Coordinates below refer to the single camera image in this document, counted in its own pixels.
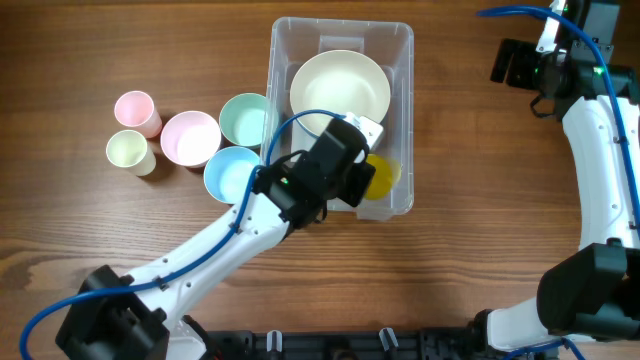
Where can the clear plastic storage bin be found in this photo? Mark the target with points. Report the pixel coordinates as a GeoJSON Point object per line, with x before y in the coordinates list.
{"type": "Point", "coordinates": [295, 40]}

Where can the cream large plastic bowl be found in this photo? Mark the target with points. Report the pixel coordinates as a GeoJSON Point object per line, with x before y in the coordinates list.
{"type": "Point", "coordinates": [339, 81]}

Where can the yellow plastic cup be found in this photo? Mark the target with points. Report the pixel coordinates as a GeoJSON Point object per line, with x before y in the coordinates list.
{"type": "Point", "coordinates": [387, 175]}

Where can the pink plastic bowl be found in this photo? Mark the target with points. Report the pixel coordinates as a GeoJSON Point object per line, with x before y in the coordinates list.
{"type": "Point", "coordinates": [191, 138]}

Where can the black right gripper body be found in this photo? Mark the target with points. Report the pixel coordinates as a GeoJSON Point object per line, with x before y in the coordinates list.
{"type": "Point", "coordinates": [529, 68]}

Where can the pale green plastic cup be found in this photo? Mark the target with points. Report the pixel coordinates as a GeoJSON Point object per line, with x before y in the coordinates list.
{"type": "Point", "coordinates": [130, 150]}

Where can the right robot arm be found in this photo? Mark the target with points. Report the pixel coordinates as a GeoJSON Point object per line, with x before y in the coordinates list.
{"type": "Point", "coordinates": [593, 295]}

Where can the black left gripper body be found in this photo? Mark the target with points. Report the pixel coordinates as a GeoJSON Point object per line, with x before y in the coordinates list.
{"type": "Point", "coordinates": [353, 182]}

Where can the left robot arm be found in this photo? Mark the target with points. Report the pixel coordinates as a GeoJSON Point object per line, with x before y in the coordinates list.
{"type": "Point", "coordinates": [141, 315]}

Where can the pink plastic cup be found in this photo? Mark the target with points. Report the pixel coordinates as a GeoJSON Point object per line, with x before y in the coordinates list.
{"type": "Point", "coordinates": [136, 110]}

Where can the white label in bin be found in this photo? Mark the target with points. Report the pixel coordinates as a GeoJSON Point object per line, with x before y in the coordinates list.
{"type": "Point", "coordinates": [302, 137]}

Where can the light blue plastic bowl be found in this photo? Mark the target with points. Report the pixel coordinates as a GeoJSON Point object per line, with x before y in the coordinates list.
{"type": "Point", "coordinates": [227, 173]}

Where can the mint green plastic bowl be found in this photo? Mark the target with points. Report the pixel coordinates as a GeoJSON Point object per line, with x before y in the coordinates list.
{"type": "Point", "coordinates": [242, 119]}

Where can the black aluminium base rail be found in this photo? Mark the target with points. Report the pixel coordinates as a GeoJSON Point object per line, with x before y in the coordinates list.
{"type": "Point", "coordinates": [387, 343]}

